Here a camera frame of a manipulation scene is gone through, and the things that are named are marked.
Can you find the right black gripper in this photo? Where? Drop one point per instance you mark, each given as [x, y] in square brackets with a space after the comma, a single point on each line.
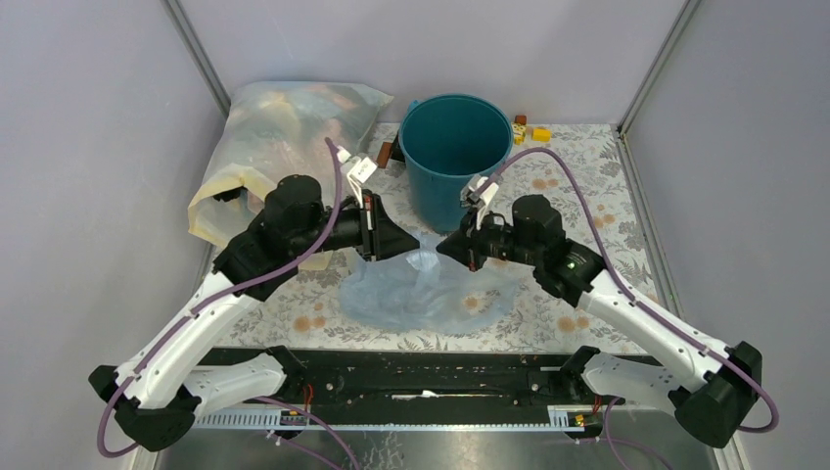
[464, 248]

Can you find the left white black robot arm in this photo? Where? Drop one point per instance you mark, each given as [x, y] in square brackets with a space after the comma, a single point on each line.
[156, 396]

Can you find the white slotted cable duct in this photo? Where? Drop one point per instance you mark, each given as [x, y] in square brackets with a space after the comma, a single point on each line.
[280, 419]

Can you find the yellow toy block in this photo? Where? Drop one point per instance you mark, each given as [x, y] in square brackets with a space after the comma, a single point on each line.
[540, 134]

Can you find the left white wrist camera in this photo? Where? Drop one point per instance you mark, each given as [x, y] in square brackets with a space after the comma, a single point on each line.
[357, 171]

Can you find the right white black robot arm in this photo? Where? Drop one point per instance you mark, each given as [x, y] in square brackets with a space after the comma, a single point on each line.
[708, 386]

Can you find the brown wooden block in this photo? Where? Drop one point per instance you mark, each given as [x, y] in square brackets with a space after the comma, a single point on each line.
[389, 151]

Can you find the light blue plastic trash bag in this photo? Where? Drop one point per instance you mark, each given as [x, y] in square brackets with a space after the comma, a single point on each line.
[424, 290]

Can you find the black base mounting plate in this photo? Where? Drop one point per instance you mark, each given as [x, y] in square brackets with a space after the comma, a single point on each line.
[429, 387]

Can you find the large translucent stuffed bag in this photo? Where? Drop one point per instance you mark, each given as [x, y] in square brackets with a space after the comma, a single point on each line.
[276, 129]

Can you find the floral patterned table mat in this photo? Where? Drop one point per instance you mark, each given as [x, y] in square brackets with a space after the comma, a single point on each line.
[582, 177]

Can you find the teal plastic trash bin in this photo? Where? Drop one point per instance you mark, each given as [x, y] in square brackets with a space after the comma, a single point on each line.
[444, 141]

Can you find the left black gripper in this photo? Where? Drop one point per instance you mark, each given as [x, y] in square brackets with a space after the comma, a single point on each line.
[380, 235]

